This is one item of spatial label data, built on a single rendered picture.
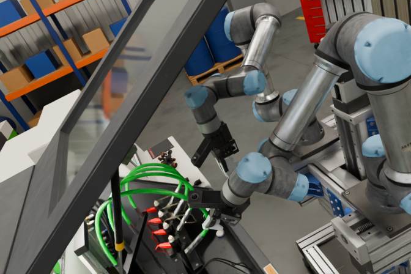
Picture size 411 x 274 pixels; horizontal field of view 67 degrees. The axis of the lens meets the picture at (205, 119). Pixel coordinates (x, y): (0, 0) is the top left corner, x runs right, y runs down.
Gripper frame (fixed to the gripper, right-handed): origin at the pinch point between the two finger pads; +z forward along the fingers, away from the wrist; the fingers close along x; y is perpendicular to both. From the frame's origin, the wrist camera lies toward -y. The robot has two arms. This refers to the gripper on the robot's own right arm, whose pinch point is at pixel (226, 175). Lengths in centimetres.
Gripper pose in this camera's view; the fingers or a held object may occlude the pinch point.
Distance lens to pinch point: 115.5
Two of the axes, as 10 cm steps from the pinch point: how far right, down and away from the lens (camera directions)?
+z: 3.7, 8.2, 4.3
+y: 8.5, -4.9, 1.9
